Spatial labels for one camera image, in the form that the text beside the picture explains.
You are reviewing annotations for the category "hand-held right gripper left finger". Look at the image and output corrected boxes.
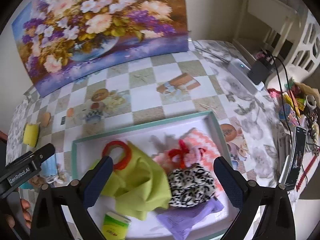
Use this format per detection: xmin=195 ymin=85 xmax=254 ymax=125
xmin=30 ymin=156 xmax=114 ymax=240

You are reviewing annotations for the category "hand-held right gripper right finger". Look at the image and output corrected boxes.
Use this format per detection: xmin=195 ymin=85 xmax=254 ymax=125
xmin=213 ymin=156 xmax=297 ymax=240

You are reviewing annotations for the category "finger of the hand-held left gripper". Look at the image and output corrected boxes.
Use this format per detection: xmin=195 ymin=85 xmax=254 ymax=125
xmin=24 ymin=144 xmax=56 ymax=167

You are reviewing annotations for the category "blue face mask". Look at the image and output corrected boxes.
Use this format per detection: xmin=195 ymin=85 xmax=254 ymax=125
xmin=40 ymin=152 xmax=63 ymax=183

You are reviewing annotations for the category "yellow sponge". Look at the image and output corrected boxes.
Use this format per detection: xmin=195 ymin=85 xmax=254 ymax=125
xmin=23 ymin=123 xmax=40 ymax=147

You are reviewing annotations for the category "white tray with teal rim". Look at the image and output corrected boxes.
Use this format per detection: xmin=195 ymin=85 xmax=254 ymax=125
xmin=71 ymin=110 xmax=234 ymax=240

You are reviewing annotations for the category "tan round puff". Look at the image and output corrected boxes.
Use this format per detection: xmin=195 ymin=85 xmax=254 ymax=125
xmin=40 ymin=112 xmax=52 ymax=127

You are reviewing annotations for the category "red tape roll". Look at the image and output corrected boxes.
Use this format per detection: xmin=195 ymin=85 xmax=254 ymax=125
xmin=102 ymin=140 xmax=132 ymax=170

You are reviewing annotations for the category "leopard print scrunchie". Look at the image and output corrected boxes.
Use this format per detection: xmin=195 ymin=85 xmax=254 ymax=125
xmin=167 ymin=163 xmax=217 ymax=208

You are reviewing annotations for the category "green cloth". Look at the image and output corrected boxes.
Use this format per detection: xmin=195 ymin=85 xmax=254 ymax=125
xmin=91 ymin=141 xmax=173 ymax=221

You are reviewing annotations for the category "green tissue packet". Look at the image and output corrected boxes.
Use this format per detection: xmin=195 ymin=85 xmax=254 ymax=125
xmin=101 ymin=211 xmax=132 ymax=240

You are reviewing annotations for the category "purple packet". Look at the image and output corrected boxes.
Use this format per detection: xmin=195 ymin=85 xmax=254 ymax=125
xmin=156 ymin=200 xmax=225 ymax=240

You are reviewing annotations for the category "red pink pipe cleaner bow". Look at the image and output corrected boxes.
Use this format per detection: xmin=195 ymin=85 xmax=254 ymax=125
xmin=168 ymin=140 xmax=207 ymax=168

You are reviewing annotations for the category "person's left hand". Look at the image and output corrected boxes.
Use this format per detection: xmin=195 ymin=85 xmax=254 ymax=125
xmin=4 ymin=198 xmax=33 ymax=229

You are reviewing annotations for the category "teal plastic box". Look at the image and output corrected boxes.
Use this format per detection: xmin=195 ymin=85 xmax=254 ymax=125
xmin=19 ymin=181 xmax=36 ymax=191

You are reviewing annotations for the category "pink knitted cloth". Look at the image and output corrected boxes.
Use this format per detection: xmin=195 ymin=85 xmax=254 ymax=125
xmin=179 ymin=127 xmax=225 ymax=198

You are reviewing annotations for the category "black smartphone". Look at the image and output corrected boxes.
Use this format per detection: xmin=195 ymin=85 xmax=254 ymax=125
xmin=291 ymin=126 xmax=307 ymax=185

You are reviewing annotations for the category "grey floral tablecloth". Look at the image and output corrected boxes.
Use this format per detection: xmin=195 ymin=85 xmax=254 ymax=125
xmin=6 ymin=39 xmax=295 ymax=205

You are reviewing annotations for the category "pile of colourful trinkets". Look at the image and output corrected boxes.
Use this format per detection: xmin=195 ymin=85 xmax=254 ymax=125
xmin=267 ymin=79 xmax=320 ymax=130

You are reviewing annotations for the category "white cup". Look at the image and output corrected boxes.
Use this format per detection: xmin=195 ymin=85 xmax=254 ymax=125
xmin=305 ymin=95 xmax=317 ymax=109

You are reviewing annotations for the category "white power strip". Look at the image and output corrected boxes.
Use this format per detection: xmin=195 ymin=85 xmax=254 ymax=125
xmin=226 ymin=59 xmax=265 ymax=92

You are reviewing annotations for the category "black power adapter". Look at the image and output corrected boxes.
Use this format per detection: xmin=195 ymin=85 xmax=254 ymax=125
xmin=247 ymin=57 xmax=273 ymax=85

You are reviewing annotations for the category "checkered printed tablecloth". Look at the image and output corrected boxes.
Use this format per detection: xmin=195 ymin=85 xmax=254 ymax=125
xmin=5 ymin=39 xmax=283 ymax=240

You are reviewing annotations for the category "flower painting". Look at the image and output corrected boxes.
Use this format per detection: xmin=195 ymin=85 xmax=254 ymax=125
xmin=11 ymin=0 xmax=188 ymax=98

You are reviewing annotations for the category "white lattice panel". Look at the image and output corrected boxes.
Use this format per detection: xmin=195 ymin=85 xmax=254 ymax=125
xmin=287 ymin=12 xmax=320 ymax=80

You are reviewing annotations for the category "white shelf unit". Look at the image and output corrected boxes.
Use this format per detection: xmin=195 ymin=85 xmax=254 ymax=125
xmin=232 ymin=0 xmax=300 ymax=63

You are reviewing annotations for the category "black power cable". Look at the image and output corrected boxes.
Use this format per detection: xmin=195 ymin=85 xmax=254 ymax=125
xmin=261 ymin=49 xmax=302 ymax=140

